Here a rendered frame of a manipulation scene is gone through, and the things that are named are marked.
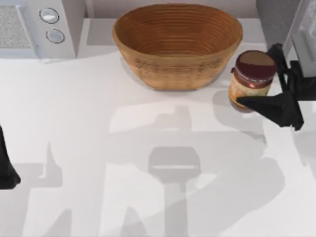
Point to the jar with dark red lid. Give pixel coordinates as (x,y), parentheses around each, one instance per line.
(251,74)

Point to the grey cabinet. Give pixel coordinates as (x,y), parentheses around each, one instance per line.
(274,19)

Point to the brown woven basket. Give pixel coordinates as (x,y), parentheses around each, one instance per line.
(177,59)

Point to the pale microwave oven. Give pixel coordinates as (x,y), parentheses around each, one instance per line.
(71,29)

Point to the round silver microwave knob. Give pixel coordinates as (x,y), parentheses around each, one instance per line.
(49,15)
(55,35)

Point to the grey mesh microwave door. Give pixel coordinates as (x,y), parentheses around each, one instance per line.
(12,27)

